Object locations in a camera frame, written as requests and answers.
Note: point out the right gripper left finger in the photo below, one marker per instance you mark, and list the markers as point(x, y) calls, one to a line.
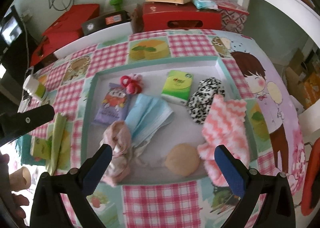
point(48, 209)

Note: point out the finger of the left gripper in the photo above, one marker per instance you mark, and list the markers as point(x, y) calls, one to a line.
point(16, 125)

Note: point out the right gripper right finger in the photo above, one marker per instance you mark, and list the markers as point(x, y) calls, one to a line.
point(247, 183)

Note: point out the light green sock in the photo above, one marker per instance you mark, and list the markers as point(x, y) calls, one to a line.
point(57, 134)

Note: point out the pink white fuzzy sock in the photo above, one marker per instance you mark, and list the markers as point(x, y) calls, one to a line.
point(224, 125)

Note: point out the pink white cloth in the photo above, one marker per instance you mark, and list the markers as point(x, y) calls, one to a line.
point(118, 136)

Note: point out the beige makeup sponge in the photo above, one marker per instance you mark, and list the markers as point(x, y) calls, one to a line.
point(182, 160)

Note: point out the light blue face mask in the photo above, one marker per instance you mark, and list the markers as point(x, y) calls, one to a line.
point(146, 117)

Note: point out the green tissue pack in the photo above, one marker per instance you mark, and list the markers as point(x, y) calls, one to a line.
point(40, 148)
point(177, 87)

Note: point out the person's hand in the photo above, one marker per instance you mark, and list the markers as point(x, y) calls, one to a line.
point(11, 204)

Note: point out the teal tissue cube box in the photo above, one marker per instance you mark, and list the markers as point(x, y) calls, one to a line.
point(23, 145)

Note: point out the red chair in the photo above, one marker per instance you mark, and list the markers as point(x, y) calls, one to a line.
point(310, 196)

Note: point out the cardboard tube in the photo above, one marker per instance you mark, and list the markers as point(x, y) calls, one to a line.
point(20, 179)

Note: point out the white pill bottle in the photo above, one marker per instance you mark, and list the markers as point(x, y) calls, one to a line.
point(35, 88)

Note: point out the pink plaid patchwork tablecloth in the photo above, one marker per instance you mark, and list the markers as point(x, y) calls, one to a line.
point(152, 196)

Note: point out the black monitor screen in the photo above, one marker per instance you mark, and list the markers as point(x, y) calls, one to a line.
point(14, 46)

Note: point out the purple snack packet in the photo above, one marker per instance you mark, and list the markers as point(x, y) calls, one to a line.
point(114, 107)

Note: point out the black white leopard scrunchie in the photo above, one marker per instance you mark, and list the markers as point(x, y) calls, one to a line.
point(198, 105)

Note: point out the white teal tray box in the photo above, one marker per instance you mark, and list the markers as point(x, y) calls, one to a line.
point(174, 124)

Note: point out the black box with gauge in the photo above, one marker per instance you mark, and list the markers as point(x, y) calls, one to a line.
point(105, 21)

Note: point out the green plastic dumbbell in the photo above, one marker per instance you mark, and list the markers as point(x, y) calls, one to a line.
point(117, 4)

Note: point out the red patterned gift box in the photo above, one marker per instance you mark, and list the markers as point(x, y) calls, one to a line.
point(233, 16)

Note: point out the blue wet wipes pack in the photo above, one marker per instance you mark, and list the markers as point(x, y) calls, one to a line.
point(205, 4)

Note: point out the red cardboard box with handle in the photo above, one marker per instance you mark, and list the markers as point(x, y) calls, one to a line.
point(152, 16)

